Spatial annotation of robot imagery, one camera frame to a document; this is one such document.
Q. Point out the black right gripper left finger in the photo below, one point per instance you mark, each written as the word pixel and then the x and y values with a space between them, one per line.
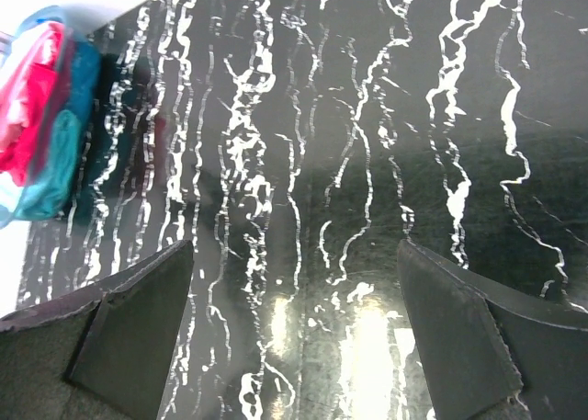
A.
pixel 102 351

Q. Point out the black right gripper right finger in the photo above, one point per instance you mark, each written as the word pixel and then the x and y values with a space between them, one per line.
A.
pixel 489 351

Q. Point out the teal blue t shirt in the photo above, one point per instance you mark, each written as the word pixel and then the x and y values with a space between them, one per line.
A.
pixel 50 187

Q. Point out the magenta t shirt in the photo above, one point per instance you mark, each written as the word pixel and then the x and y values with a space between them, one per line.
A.
pixel 33 85

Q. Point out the translucent blue plastic basket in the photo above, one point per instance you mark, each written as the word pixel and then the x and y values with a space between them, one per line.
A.
pixel 49 72

